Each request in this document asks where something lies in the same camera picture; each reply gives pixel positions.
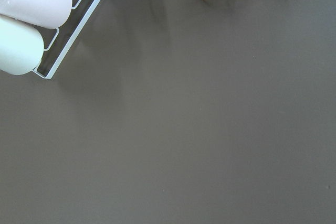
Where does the white cup rack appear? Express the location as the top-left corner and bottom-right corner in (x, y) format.
(32, 0), (101, 79)

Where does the white cup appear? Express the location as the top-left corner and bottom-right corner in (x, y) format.
(1, 15), (44, 75)

